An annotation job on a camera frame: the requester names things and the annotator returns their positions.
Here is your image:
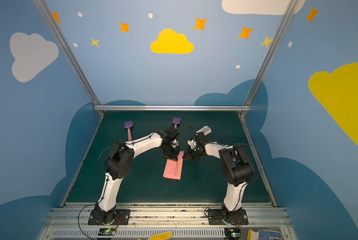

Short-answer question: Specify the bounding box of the green circuit board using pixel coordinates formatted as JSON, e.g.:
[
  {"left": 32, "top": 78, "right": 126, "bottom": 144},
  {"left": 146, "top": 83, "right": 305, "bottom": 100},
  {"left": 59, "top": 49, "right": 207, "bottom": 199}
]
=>
[
  {"left": 98, "top": 228, "right": 117, "bottom": 236},
  {"left": 224, "top": 228, "right": 241, "bottom": 240}
]

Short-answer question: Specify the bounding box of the right purple pink spatula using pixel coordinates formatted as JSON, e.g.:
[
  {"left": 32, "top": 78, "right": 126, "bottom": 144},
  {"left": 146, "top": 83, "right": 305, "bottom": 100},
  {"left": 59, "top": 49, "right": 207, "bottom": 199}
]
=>
[{"left": 172, "top": 117, "right": 181, "bottom": 129}]

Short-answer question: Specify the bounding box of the right green circuit board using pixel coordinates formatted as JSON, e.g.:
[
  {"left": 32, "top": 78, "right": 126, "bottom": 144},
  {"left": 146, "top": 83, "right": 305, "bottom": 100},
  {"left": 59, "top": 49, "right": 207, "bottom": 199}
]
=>
[{"left": 224, "top": 228, "right": 241, "bottom": 240}]

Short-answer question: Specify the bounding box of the left purple pink spatula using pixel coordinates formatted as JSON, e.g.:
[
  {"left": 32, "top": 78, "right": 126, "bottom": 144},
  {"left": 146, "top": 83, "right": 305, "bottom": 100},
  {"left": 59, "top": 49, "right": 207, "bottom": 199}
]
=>
[{"left": 124, "top": 121, "right": 134, "bottom": 141}]

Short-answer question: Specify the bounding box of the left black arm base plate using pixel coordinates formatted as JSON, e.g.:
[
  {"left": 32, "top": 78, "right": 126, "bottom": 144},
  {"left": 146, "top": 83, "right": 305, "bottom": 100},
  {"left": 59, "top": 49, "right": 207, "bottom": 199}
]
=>
[{"left": 88, "top": 209, "right": 131, "bottom": 225}]

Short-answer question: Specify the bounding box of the left green circuit board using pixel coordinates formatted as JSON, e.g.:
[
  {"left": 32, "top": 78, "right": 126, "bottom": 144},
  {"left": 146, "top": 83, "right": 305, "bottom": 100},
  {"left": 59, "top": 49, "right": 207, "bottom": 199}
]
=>
[{"left": 98, "top": 228, "right": 117, "bottom": 236}]

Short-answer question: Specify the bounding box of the aluminium frame post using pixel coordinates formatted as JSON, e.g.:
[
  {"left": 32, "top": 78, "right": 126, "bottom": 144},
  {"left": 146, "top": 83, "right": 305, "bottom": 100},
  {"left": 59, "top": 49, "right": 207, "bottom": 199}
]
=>
[
  {"left": 33, "top": 0, "right": 101, "bottom": 107},
  {"left": 238, "top": 0, "right": 305, "bottom": 120}
]

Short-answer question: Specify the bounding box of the aluminium front rail base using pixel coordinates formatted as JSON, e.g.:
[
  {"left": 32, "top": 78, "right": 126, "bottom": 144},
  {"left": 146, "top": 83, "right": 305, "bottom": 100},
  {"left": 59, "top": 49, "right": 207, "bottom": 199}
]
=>
[{"left": 38, "top": 203, "right": 297, "bottom": 240}]

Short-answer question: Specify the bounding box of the purple pink spatula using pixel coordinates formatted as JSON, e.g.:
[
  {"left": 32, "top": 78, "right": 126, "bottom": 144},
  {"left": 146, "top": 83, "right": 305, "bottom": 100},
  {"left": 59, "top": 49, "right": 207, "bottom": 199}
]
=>
[
  {"left": 124, "top": 121, "right": 134, "bottom": 141},
  {"left": 172, "top": 117, "right": 181, "bottom": 129}
]

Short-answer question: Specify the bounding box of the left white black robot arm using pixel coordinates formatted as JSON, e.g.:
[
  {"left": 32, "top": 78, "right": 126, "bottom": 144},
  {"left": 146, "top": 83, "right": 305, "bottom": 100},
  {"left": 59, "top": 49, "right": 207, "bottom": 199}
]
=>
[{"left": 88, "top": 127, "right": 180, "bottom": 226}]

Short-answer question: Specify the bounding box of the horizontal aluminium frame bar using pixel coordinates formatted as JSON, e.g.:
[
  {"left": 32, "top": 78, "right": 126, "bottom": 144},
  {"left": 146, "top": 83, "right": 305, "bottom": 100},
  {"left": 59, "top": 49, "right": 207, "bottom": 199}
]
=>
[{"left": 94, "top": 105, "right": 251, "bottom": 112}]

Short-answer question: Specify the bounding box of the white small plastic device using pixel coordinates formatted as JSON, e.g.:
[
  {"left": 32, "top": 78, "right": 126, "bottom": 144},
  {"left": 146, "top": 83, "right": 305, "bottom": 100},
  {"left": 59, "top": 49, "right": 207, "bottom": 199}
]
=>
[{"left": 196, "top": 126, "right": 212, "bottom": 136}]

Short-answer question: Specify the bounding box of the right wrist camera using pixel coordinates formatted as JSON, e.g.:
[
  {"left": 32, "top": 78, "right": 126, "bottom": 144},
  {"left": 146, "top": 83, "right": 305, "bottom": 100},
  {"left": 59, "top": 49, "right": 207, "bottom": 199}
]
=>
[{"left": 187, "top": 140, "right": 197, "bottom": 149}]

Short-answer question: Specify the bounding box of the blue white glove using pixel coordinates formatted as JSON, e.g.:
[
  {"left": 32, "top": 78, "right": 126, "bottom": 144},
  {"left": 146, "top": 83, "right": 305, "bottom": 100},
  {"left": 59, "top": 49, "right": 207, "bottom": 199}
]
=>
[{"left": 247, "top": 229, "right": 283, "bottom": 240}]

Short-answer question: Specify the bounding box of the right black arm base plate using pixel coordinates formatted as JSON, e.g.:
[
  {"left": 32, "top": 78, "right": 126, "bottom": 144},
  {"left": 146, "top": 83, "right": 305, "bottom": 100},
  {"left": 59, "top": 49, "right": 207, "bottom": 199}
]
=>
[{"left": 204, "top": 208, "right": 249, "bottom": 226}]

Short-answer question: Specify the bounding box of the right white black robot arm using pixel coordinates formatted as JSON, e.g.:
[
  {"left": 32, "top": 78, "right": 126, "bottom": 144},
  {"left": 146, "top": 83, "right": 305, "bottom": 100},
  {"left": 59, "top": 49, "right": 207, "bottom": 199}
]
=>
[{"left": 183, "top": 132, "right": 255, "bottom": 225}]

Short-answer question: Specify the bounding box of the left aluminium frame post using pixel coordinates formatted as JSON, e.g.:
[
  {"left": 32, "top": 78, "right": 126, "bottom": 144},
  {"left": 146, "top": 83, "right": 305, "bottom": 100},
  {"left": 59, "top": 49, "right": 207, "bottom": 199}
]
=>
[{"left": 33, "top": 0, "right": 101, "bottom": 107}]

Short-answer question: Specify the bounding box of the pink square paper sheet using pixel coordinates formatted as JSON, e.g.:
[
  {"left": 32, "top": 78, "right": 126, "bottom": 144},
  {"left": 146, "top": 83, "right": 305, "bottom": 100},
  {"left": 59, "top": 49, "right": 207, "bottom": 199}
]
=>
[{"left": 163, "top": 151, "right": 184, "bottom": 180}]

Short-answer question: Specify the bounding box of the yellow glove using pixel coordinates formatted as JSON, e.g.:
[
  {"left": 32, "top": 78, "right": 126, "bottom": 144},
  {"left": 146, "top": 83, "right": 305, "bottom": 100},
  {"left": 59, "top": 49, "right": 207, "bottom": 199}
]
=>
[{"left": 147, "top": 231, "right": 173, "bottom": 240}]

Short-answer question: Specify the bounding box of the right aluminium frame post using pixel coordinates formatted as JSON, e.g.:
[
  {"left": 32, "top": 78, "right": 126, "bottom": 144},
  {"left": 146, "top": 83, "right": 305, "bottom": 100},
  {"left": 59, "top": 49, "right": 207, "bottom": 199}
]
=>
[{"left": 238, "top": 0, "right": 305, "bottom": 120}]

